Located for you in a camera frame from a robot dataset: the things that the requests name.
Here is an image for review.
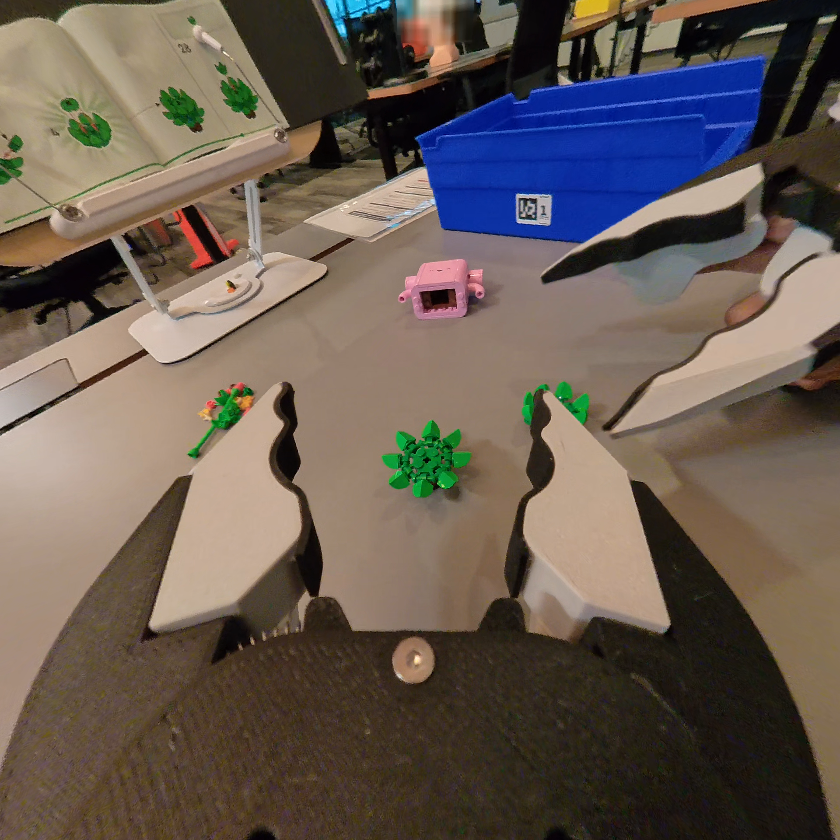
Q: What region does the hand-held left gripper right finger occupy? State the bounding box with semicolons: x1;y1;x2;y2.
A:
505;391;672;641

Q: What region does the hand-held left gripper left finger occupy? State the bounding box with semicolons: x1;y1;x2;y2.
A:
148;382;324;634

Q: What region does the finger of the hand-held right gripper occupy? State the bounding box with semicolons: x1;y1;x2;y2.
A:
602;252;840;437
541;164;769;306

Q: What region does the small green brick leaf rosette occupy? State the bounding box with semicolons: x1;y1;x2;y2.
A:
521;382;590;427

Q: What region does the large green brick leaf rosette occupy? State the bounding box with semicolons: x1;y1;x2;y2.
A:
382;420;472;497

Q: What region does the person's right hand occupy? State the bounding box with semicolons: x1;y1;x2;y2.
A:
701;215;799;327

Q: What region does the blue plastic bin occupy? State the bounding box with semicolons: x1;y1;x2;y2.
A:
416;56;767;232

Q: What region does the pile of small flower bricks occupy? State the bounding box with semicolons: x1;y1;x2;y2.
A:
198;384;256;431

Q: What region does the black office chair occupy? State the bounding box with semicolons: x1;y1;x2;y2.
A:
508;0;572;101
0;262;126;329

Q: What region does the white book stand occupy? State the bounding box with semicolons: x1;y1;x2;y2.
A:
0;121;329;365

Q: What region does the pink toy brick pot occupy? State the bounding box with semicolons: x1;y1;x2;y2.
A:
398;259;485;321

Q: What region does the red orange floor cone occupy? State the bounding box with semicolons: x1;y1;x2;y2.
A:
141;205;240;273

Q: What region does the wooden top office desk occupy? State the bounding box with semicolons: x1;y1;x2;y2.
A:
366;46;519;181

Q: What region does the laminated paper sheet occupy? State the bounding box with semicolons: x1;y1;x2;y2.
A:
305;167;439;242

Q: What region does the dark grey board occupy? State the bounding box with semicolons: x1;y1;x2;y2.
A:
220;0;368;129

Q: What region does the open instruction booklet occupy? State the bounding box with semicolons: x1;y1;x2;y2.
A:
0;0;290;227

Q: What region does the grey desk cable flap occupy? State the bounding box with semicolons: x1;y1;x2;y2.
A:
0;357;81;431

